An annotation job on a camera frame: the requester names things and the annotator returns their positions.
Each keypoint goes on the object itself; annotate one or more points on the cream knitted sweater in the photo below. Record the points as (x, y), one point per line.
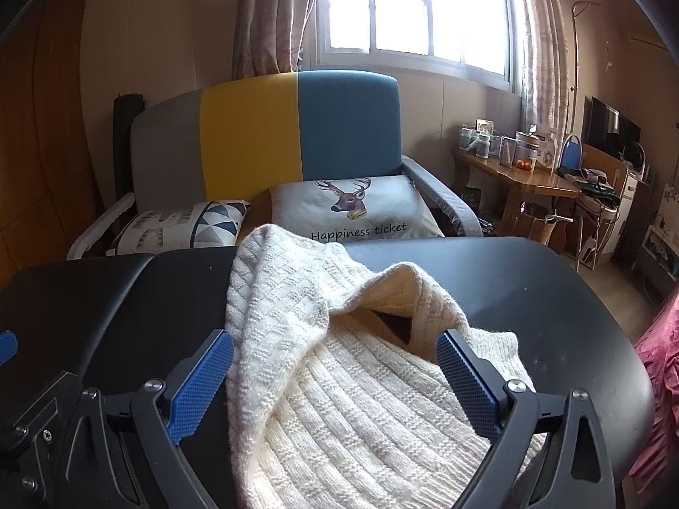
(345, 408)

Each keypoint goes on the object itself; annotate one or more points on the deer print pillow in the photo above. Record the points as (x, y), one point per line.
(297, 212)

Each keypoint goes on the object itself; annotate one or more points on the brown paper bag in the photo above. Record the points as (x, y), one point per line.
(538, 230)

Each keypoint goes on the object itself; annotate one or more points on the dark clothes pile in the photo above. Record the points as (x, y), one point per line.
(589, 180)

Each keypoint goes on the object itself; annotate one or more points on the white shelf unit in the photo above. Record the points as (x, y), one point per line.
(660, 244)

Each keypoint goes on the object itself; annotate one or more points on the glass jar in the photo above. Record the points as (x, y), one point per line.
(507, 151)

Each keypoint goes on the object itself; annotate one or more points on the geometric print pillow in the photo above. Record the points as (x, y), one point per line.
(170, 225)

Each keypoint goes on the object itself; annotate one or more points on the beige patterned curtain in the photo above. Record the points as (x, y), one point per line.
(541, 63)
(270, 16)

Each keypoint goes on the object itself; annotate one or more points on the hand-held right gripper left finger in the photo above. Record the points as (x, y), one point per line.
(199, 388)

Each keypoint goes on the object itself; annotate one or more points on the group of white bottles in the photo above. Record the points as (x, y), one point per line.
(482, 144)

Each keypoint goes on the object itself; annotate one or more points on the white fan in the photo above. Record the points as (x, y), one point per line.
(635, 161)

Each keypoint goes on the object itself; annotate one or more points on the large tin can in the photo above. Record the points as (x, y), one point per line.
(527, 146)

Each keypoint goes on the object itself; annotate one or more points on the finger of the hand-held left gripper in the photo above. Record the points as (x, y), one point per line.
(8, 345)

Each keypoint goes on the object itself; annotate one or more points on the blue backed chair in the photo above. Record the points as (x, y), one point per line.
(572, 155)

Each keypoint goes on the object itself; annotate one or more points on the wooden cabinet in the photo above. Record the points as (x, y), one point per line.
(598, 163)

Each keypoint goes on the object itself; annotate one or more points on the white power strip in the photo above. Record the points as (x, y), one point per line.
(589, 252)

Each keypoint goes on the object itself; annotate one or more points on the black television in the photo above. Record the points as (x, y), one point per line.
(604, 127)

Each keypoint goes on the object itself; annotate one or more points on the pink cloth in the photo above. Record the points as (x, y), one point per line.
(663, 382)

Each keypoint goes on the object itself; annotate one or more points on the metal hook pole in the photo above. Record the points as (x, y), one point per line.
(575, 53)

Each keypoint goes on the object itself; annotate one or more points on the grey yellow blue sofa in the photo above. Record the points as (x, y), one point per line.
(345, 127)

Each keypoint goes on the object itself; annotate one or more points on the white box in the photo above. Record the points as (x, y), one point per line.
(548, 156)

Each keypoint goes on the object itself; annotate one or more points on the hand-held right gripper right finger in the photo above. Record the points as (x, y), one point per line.
(467, 384)

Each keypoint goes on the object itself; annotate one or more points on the barred window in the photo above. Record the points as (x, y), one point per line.
(403, 5)

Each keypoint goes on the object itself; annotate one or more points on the wooden desk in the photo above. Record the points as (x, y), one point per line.
(530, 181)

